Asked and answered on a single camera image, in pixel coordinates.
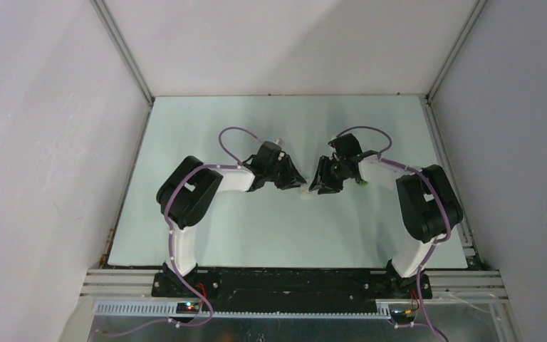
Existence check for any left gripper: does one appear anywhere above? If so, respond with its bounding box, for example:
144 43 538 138
265 155 306 190

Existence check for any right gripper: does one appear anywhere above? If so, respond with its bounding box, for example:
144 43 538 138
308 155 347 195

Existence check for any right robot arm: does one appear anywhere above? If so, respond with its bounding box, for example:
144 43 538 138
308 133 464 298

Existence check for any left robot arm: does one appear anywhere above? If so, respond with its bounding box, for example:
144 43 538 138
156 141 307 297

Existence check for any right electronics board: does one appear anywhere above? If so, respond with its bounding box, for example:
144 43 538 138
390 309 413 319

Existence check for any electronics board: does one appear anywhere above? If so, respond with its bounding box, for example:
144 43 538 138
175 301 202 315
390 309 413 319

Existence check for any left electronics board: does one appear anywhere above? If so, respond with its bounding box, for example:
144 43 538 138
175 301 202 315

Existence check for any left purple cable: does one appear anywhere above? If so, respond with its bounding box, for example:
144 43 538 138
162 126 284 326

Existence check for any purple cable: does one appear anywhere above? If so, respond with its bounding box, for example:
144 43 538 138
162 126 284 326
335 125 453 342

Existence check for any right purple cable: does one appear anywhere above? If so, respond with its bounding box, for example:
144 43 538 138
335 125 453 342

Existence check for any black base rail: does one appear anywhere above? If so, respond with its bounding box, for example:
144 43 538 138
151 266 432 314

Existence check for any white cable duct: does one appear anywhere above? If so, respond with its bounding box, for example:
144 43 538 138
82 269 397 320

